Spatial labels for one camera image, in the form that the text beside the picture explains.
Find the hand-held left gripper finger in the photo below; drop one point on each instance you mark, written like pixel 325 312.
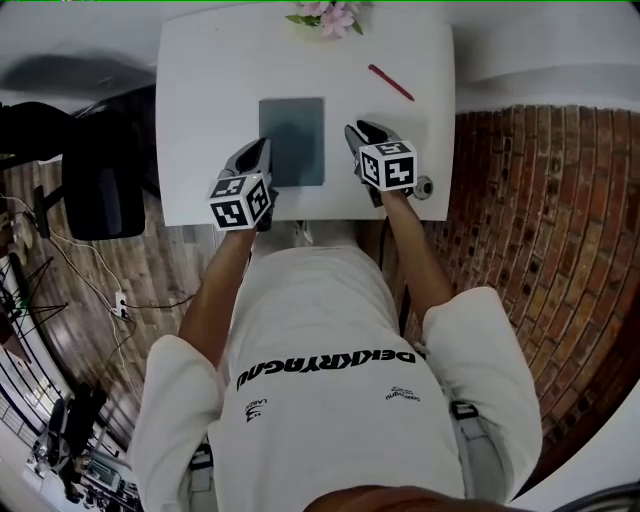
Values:
pixel 267 160
pixel 235 162

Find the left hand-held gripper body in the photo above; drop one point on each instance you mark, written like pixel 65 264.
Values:
pixel 235 200

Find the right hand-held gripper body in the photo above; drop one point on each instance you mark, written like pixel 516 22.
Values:
pixel 395 170

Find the gray notebook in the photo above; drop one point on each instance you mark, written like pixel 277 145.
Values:
pixel 292 145

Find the red pen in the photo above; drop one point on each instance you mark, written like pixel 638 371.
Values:
pixel 390 82

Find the person's left forearm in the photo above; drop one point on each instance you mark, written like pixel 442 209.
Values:
pixel 220 285

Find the person's right forearm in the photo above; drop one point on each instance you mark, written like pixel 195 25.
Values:
pixel 415 255

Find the small round silver object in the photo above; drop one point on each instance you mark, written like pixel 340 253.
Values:
pixel 425 187

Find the white table top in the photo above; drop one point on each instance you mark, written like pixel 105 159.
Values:
pixel 210 75

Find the black office chair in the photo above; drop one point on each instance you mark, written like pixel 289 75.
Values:
pixel 100 190

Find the pink flowers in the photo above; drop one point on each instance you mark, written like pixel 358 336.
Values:
pixel 335 17

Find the white power strip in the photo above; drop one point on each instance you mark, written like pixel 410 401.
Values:
pixel 121 305

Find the black tripod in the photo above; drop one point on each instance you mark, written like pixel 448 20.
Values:
pixel 30 300

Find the person's white t-shirt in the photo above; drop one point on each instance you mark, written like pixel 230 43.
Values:
pixel 325 425

